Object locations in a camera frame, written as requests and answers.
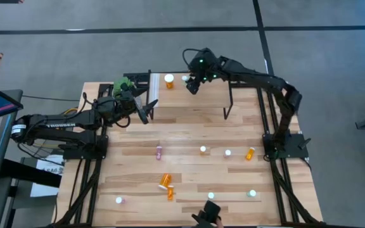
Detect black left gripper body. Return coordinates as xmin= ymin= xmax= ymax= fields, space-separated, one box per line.
xmin=114 ymin=96 xmax=144 ymax=124

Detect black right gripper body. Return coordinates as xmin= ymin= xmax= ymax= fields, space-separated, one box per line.
xmin=187 ymin=63 xmax=217 ymax=87

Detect large orange pill bottle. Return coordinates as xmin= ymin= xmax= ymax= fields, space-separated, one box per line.
xmin=157 ymin=173 xmax=173 ymax=191

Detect wooden shelf black metal legs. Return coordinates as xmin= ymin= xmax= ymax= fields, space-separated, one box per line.
xmin=146 ymin=69 xmax=234 ymax=120

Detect potted plant triangle-pattern pot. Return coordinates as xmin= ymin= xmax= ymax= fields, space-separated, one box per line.
xmin=112 ymin=77 xmax=135 ymax=98

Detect white printed sheet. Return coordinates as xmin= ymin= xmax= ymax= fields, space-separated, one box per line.
xmin=30 ymin=154 xmax=65 ymax=198

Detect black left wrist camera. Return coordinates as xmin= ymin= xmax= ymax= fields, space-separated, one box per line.
xmin=120 ymin=82 xmax=138 ymax=98

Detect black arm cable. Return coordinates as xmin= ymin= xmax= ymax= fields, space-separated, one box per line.
xmin=182 ymin=47 xmax=202 ymax=69

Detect black rig frame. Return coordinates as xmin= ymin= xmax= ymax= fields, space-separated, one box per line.
xmin=51 ymin=71 xmax=328 ymax=228

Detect thin black floor cable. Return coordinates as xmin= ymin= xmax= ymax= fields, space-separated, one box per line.
xmin=22 ymin=94 xmax=80 ymax=103

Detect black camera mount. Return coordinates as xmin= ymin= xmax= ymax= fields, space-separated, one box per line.
xmin=191 ymin=199 xmax=223 ymax=228

